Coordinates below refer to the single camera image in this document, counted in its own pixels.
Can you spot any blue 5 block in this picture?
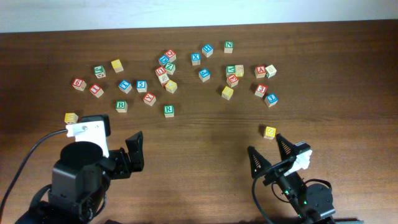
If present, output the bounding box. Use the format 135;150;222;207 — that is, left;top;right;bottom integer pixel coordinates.
136;80;147;93

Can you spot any red 3 block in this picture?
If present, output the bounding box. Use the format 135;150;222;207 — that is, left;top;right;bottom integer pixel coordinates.
254;84;267;98

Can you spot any red 6 block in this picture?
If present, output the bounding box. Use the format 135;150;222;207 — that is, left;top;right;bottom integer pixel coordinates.
72;78;86;91

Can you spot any blue T block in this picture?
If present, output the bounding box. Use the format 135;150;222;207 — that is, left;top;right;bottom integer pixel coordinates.
118;80;132;94

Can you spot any red I block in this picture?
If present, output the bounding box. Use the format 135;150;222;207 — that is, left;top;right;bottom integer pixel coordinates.
89;83;104;98

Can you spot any green J block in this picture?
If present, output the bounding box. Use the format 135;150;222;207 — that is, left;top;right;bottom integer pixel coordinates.
93;65;106;78

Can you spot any blue H block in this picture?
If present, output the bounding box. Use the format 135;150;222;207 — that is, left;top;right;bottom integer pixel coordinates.
202;44;214;58

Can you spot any yellow C block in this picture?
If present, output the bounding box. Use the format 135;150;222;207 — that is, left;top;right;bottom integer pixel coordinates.
165;80;178;94

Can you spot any red A block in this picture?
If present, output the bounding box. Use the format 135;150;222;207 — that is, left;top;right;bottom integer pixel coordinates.
254;65;267;78

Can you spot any red Q block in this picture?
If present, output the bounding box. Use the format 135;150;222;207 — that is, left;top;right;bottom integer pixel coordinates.
165;50;177;63

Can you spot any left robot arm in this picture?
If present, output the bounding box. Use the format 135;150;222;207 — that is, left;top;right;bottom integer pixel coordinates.
16;131;144;223

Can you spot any green V block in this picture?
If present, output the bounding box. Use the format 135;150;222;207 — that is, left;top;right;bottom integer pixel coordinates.
226;65;236;77

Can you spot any red U block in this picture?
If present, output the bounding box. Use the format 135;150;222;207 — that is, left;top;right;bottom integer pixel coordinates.
155;66;167;77

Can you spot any leaf picture block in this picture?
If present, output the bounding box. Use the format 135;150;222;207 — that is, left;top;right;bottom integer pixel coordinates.
158;73;170;87

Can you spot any green N block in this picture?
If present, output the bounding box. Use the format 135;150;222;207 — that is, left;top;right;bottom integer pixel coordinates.
224;41;234;54

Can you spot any plain 4 block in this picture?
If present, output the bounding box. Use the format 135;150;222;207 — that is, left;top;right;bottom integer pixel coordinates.
235;65;244;77

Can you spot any yellow block far left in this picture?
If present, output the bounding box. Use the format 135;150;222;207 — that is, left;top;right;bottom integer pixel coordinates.
111;59;124;73

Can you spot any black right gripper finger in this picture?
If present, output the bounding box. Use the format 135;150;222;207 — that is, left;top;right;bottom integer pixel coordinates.
276;134;296;162
248;146;272;179

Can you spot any red E block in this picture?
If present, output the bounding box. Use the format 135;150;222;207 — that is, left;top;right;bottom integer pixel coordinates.
226;74;239;88

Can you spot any blue P block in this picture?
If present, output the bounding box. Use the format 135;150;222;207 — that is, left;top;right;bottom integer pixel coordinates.
198;68;211;82

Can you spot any green R block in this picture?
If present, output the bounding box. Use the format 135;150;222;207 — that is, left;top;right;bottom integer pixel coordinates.
164;105;175;118

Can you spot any green B block centre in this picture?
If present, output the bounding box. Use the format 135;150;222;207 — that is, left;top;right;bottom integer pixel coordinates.
116;100;128;113

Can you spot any white picture block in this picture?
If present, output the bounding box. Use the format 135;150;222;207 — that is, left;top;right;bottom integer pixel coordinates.
266;65;277;78

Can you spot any red Y block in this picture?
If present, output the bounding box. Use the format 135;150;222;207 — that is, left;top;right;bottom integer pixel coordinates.
143;92;156;106

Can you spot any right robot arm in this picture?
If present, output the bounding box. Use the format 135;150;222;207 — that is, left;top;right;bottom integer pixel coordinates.
247;134;335;223

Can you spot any green Z block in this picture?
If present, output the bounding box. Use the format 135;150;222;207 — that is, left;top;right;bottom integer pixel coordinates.
164;62;176;75

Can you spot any blue D block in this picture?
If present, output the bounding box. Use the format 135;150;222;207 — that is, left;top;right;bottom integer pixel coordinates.
159;55;170;66

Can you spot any blue X block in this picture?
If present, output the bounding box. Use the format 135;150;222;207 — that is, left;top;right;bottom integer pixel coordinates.
191;53;201;66

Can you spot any yellow M block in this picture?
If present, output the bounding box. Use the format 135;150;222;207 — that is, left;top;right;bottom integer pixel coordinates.
64;113;78;124

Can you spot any blue 1 block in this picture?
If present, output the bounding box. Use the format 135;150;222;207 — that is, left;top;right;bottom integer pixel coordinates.
264;94;278;107

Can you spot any yellow S block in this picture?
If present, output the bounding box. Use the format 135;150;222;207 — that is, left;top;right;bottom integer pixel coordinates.
221;86;234;100
263;126;276;139

